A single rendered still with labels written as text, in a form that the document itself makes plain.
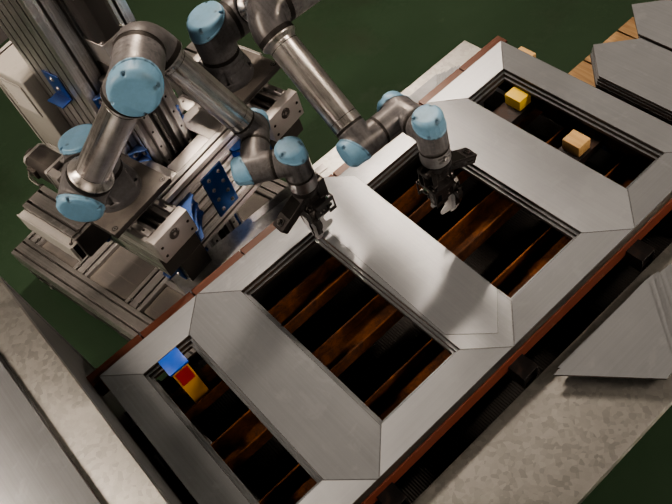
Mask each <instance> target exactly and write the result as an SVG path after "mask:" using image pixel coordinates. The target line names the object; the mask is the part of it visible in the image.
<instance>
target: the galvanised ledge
mask: <svg viewBox="0 0 672 504"><path fill-rule="evenodd" d="M480 50H481V48H479V47H477V46H475V45H473V44H471V43H469V42H467V41H465V40H464V41H463V42H462V43H461V44H459V45H458V46H457V47H456V48H455V49H453V50H452V51H451V52H450V53H448V54H447V55H446V56H445V57H444V58H442V59H441V60H440V61H439V62H438V63H436V64H435V65H434V66H433V67H431V68H430V69H429V70H428V71H427V72H425V73H424V74H423V75H422V76H420V77H419V78H418V79H417V80H416V81H414V82H413V83H412V84H411V85H409V86H408V87H407V88H406V89H405V90H403V91H402V92H401V93H402V94H404V95H406V96H408V97H409V96H410V95H411V94H412V93H414V92H415V91H416V90H417V89H419V88H420V87H421V86H422V85H423V84H425V83H426V82H427V81H428V80H430V79H431V78H432V77H433V76H435V75H436V74H437V75H438V74H439V73H440V74H441V73H443V72H444V71H445V72H447V71H448V70H449V69H450V68H452V67H453V68H454V67H455V66H456V67H457V66H458V65H460V66H461V65H463V64H464V63H465V62H466V61H468V60H469V59H470V58H471V57H472V56H474V55H475V54H476V53H477V52H478V51H480ZM344 163H345V162H344V161H343V160H342V159H341V157H340V155H339V154H338V152H337V150H336V146H335V147H334V148H333V149H332V150H330V151H329V152H328V153H327V154H325V155H324V156H323V157H322V158H321V159H319V160H318V161H317V162H316V163H314V164H313V165H312V166H313V169H316V168H317V167H318V166H320V165H321V164H324V165H325V166H326V167H327V169H325V170H324V171H323V172H321V173H320V174H319V175H320V176H322V177H328V176H329V175H330V174H332V175H333V172H334V171H335V170H336V169H338V168H339V167H340V166H341V165H342V164H344ZM288 188H289V186H286V187H285V188H284V189H283V190H282V191H280V192H279V193H278V194H277V195H275V196H274V197H273V198H272V199H271V200H269V201H268V202H267V203H266V204H264V205H263V206H262V207H261V208H263V207H264V206H265V205H267V204H268V203H269V202H271V201H272V200H273V199H275V198H276V197H278V196H279V195H280V194H282V193H283V192H284V191H286V190H287V189H288ZM290 196H291V195H290ZM290 196H289V197H288V198H286V199H285V200H284V201H282V202H281V203H279V204H278V205H277V206H275V207H274V208H273V209H271V210H270V211H269V212H267V213H266V214H265V215H263V216H262V217H261V218H259V219H258V220H256V221H255V222H254V223H253V222H252V220H251V219H250V218H247V219H246V220H245V221H244V222H243V223H241V224H240V225H239V226H238V227H236V228H235V229H234V230H233V231H232V232H230V233H229V234H228V235H227V236H226V237H224V238H223V239H222V240H221V241H219V242H218V243H217V244H216V245H215V246H213V247H212V248H211V249H210V250H208V251H207V253H208V254H209V256H210V257H211V259H212V260H211V262H210V263H209V264H208V265H207V266H206V267H205V268H204V270H203V271H202V272H201V273H200V274H199V275H198V276H197V277H196V279H195V280H194V281H191V280H189V279H188V278H187V280H186V279H184V278H182V277H181V276H179V275H178V276H177V277H176V278H174V279H173V281H174V283H175V284H176V285H177V286H178V288H179V289H180V290H181V291H182V292H183V293H184V294H185V295H186V294H187V293H188V292H189V291H190V293H191V294H192V291H191V290H192V289H193V288H194V287H195V286H197V285H198V284H199V283H200V282H202V281H203V280H204V279H205V278H206V277H208V276H209V275H210V274H211V273H212V272H214V271H215V270H216V269H217V268H218V267H220V266H221V265H222V264H223V263H224V262H226V261H227V260H228V259H229V258H230V257H232V256H233V255H234V254H235V253H236V252H238V251H239V252H241V251H240V249H241V248H242V247H244V246H245V245H246V244H247V243H248V242H250V241H251V240H252V239H253V238H254V237H256V236H257V235H258V234H259V233H260V232H262V231H263V230H264V229H265V228H266V227H268V226H269V225H270V224H271V223H273V222H274V221H275V219H276V218H277V216H278V215H279V213H280V212H281V210H282V209H283V207H284V206H285V204H286V202H287V201H288V199H289V198H290ZM261 208H260V209H261ZM260 209H258V210H257V211H259V210H260ZM257 211H256V212H257ZM256 212H255V213H256Z"/></svg>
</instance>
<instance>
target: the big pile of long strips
mask: <svg viewBox="0 0 672 504"><path fill-rule="evenodd" d="M631 6H632V11H633V15H634V20H635V25H636V29H637V33H638V38H639V39H632V40H624V41H616V42H608V43H601V44H593V47H592V53H590V58H591V64H592V70H593V76H594V81H595V87H596V88H598V89H600V90H602V91H604V92H606V93H608V94H610V95H612V96H614V97H616V98H618V99H620V100H622V101H624V102H626V103H628V104H630V105H632V106H634V107H636V108H638V109H640V110H642V111H644V112H646V113H648V114H650V115H652V116H654V117H656V118H658V119H660V120H662V121H664V122H666V123H668V124H670V125H672V0H660V1H652V2H645V3H637V4H631Z"/></svg>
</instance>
